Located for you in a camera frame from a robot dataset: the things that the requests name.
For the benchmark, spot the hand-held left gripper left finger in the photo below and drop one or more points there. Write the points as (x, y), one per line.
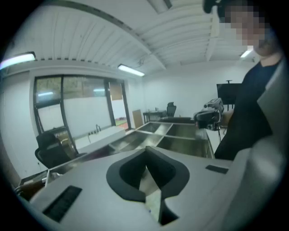
(115, 178)

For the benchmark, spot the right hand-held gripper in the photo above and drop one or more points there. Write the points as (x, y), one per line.
(208, 116)

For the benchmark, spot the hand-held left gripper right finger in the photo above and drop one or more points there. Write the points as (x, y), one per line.
(176, 178)

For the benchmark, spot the black monitor on stand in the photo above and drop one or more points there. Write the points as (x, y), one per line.
(228, 92)

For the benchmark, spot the person's black shirt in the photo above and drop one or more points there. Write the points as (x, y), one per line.
(246, 117)

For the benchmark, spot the black high-back office chair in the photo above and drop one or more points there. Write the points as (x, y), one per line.
(171, 109)

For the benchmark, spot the white counter with sink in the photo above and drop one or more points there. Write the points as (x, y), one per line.
(101, 137)

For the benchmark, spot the black faucet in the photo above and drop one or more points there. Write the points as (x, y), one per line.
(98, 128)

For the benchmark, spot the dark desk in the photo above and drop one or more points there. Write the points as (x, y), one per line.
(154, 113)

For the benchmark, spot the brown cardboard board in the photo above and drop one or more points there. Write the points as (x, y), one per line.
(137, 118)

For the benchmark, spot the black mesh office chair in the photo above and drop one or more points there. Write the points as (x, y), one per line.
(50, 149)

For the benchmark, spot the long ceiling light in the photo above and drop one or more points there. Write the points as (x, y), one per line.
(131, 70)
(18, 59)
(246, 53)

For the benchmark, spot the large black-framed window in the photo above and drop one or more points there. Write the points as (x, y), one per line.
(85, 106)

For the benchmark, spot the brown panel on window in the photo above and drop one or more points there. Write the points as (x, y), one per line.
(115, 91)

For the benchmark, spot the person's head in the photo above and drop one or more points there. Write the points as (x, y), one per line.
(248, 24)

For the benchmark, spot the ceiling air vent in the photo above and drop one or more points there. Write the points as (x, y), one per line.
(161, 5)

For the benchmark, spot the black head camera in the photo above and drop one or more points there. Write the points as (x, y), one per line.
(211, 5)

